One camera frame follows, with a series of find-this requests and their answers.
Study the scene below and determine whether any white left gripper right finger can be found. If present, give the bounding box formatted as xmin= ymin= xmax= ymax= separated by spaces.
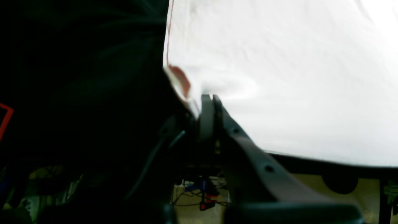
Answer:
xmin=213 ymin=95 xmax=364 ymax=224

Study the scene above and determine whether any orange black clamp right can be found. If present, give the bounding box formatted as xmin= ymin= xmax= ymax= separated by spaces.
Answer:
xmin=0 ymin=103 xmax=14 ymax=140

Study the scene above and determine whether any pink T-shirt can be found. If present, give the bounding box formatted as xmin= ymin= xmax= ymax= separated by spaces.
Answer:
xmin=163 ymin=0 xmax=398 ymax=168

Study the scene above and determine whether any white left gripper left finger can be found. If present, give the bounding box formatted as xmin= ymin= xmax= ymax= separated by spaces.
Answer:
xmin=125 ymin=95 xmax=215 ymax=200

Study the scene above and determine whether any black table cloth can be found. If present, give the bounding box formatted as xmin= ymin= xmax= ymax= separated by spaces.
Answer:
xmin=1 ymin=0 xmax=397 ymax=179

